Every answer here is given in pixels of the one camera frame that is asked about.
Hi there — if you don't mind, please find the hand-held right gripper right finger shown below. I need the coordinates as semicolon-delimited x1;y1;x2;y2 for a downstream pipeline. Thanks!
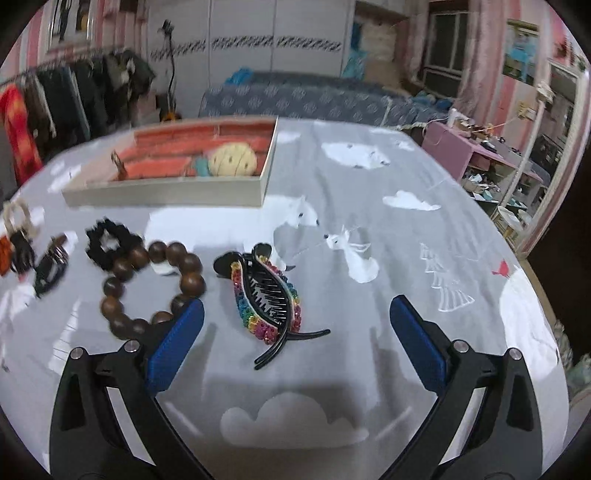
379;294;543;480

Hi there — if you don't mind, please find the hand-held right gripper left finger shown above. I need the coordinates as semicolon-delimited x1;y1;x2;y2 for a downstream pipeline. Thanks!
49;298;218;480

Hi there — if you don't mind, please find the brown wooden bead bracelet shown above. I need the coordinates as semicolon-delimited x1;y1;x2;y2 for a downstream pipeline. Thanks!
100;240;207;341

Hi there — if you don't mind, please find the rainbow beaded hair claw clip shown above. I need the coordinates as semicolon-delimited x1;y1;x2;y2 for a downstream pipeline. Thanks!
213;244;331;371

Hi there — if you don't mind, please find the black scrunchie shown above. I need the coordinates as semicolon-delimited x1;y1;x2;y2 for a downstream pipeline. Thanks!
85;217;145;272

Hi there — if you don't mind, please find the beige tray with brick lining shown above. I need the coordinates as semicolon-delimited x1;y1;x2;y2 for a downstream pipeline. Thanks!
61;116;279;208

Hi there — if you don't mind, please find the orange scrunchie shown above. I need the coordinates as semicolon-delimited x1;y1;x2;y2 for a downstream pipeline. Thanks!
0;235;14;277

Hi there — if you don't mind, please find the grey polar bear blanket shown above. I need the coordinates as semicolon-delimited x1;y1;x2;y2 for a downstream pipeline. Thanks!
0;115;573;480

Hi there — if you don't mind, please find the yellow knitted hair ornament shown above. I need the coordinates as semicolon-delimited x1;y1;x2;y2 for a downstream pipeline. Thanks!
208;142;257;177

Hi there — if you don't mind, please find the pink side table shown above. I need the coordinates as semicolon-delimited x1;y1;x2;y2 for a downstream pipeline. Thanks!
422;121;546;185

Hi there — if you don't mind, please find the black garment steamer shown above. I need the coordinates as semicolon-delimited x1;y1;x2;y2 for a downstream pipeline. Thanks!
156;19;183;123

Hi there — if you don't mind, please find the white framed standing mirror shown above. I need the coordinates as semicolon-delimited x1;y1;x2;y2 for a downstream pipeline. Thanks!
515;58;589;254

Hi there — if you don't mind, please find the orange red coat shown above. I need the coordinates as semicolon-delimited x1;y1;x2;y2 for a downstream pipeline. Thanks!
0;85;42;185

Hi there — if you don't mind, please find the row of hanging dark clothes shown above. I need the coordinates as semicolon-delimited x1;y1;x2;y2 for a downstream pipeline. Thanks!
21;48;155;153

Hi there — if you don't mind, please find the bed with blue patterned cover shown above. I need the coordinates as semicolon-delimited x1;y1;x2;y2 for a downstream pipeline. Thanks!
198;71;455;127

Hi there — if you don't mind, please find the pink curtain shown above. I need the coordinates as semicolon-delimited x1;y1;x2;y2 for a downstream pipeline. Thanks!
455;0;499;112

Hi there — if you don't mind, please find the window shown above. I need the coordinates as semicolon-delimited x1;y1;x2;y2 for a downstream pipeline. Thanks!
422;11;472;97

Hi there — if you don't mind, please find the teal hanging garment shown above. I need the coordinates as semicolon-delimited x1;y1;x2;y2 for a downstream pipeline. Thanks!
344;23;368;79

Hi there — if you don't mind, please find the white sliding door wardrobe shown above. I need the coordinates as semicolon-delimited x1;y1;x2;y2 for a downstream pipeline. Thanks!
148;0;356;121

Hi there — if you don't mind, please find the wall poster with blue figures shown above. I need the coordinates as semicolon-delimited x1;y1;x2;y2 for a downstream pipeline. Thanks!
502;18;540;86

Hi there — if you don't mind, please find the framed wall picture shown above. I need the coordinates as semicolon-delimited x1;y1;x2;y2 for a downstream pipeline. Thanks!
46;0;93;49

